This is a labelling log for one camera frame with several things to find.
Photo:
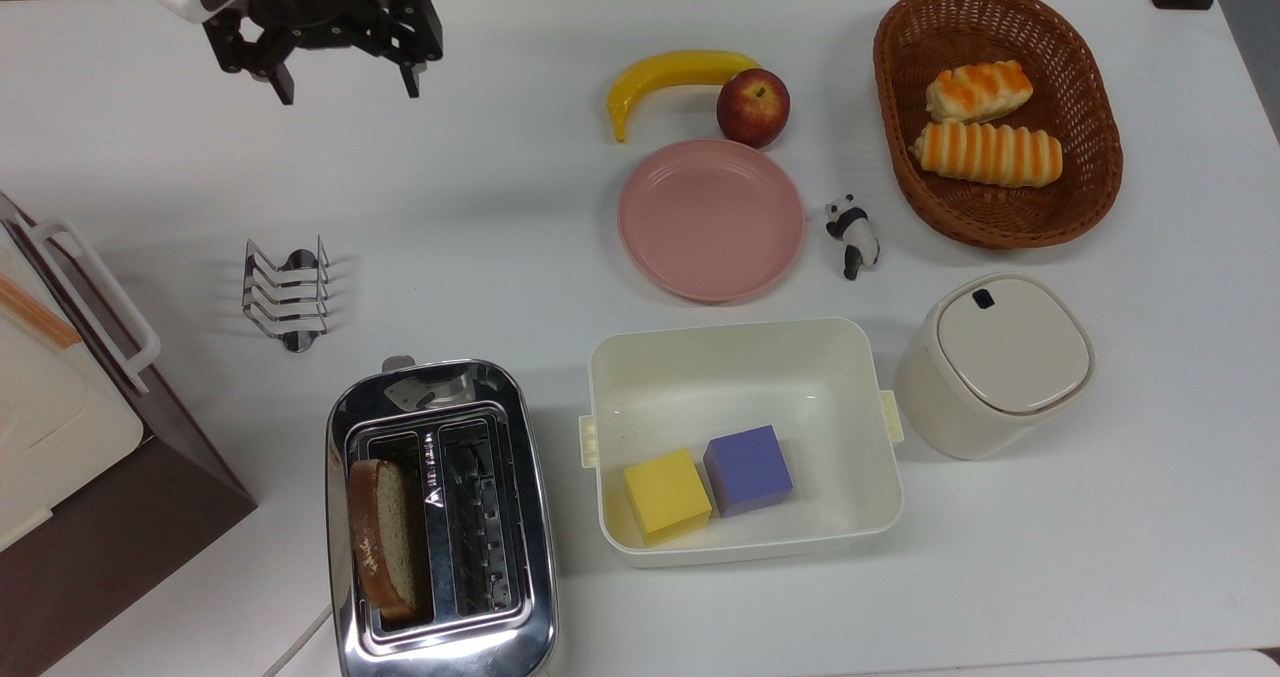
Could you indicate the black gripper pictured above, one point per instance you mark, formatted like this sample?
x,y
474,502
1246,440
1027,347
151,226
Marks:
x,y
320,12

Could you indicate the brown bread slice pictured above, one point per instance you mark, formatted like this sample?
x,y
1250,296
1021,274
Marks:
x,y
382,542

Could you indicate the pink round plate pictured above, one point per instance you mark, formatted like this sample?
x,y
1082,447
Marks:
x,y
710,219

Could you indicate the short orange glazed bread roll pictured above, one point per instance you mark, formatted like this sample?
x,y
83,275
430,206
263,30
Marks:
x,y
978,92

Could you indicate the long striped bread roll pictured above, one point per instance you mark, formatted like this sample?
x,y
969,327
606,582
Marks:
x,y
985,154

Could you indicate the metal toast rack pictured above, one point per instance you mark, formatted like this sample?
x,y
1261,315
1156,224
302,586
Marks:
x,y
285,292

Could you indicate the yellow banana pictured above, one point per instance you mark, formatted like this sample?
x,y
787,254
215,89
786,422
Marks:
x,y
660,69

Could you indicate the red apple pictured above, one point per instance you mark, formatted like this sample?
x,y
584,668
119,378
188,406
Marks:
x,y
753,109

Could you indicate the cream oven appliance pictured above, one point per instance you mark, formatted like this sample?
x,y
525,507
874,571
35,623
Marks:
x,y
50,427

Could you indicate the white plastic container box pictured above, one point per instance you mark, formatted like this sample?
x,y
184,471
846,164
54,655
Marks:
x,y
740,377

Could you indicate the yellow foam cube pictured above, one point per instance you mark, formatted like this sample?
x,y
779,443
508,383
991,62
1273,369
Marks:
x,y
667,495

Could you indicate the panda toy figure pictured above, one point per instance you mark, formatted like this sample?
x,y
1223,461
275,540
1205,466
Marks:
x,y
855,235

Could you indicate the purple foam cube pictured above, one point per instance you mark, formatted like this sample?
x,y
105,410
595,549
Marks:
x,y
748,469

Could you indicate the chrome cream toaster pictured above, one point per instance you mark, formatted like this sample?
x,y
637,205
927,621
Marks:
x,y
440,647

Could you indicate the cream lidded trash can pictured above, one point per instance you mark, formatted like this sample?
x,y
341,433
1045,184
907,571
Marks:
x,y
1005,357

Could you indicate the brown wicker basket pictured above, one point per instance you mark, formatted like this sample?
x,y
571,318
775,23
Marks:
x,y
1080,107

